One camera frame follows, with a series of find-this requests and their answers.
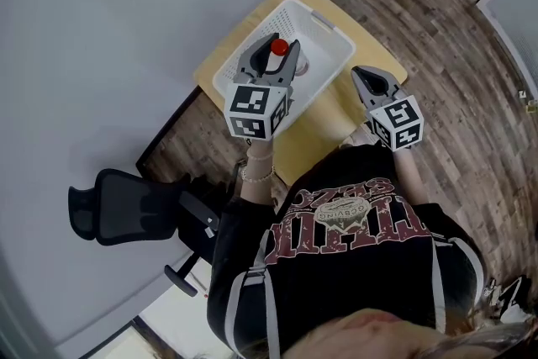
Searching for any light wooden table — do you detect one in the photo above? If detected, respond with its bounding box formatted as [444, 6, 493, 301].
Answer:
[193, 0, 408, 186]

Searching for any person's left forearm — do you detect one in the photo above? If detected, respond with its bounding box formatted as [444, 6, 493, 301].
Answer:
[239, 138, 277, 207]

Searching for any white plastic basket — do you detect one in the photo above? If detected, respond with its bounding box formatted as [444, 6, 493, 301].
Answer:
[212, 0, 356, 140]

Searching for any black printed t-shirt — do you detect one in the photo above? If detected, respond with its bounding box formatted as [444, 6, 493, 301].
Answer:
[208, 146, 487, 359]

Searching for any red-capped clear bottle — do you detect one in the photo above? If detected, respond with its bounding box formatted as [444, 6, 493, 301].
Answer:
[264, 39, 311, 77]

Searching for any bead bracelet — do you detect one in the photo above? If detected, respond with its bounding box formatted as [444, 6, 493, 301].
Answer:
[241, 165, 277, 183]

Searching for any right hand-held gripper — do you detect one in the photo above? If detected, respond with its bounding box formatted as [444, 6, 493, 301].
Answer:
[351, 66, 423, 151]

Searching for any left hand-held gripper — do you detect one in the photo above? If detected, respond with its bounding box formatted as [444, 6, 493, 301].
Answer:
[224, 33, 302, 141]

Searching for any person's right forearm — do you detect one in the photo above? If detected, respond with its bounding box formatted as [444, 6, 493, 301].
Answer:
[393, 146, 430, 205]

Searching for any person's face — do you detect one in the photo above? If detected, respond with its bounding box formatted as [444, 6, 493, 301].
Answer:
[293, 309, 446, 359]

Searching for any glass partition wall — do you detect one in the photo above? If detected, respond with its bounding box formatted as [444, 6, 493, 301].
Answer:
[476, 0, 538, 98]

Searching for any white desk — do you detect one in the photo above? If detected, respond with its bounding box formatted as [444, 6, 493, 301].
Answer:
[134, 260, 228, 359]

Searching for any black mesh office chair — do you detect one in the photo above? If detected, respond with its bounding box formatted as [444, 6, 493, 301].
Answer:
[68, 167, 236, 298]

